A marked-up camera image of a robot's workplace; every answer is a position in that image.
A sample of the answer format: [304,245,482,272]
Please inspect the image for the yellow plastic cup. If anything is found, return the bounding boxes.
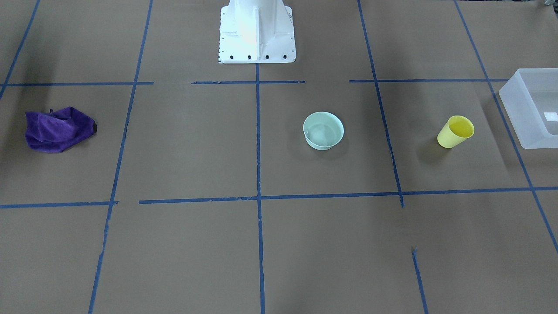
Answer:
[436,115,475,149]

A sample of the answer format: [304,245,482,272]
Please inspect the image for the translucent plastic storage box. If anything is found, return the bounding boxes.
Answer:
[499,68,558,149]

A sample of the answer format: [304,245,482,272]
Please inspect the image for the mint green bowl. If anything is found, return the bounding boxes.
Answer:
[303,111,344,150]

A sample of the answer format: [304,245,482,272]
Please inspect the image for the purple crumpled cloth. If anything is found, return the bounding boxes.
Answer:
[24,106,97,154]

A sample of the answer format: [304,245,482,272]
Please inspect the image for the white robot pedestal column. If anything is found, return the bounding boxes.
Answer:
[218,0,297,64]

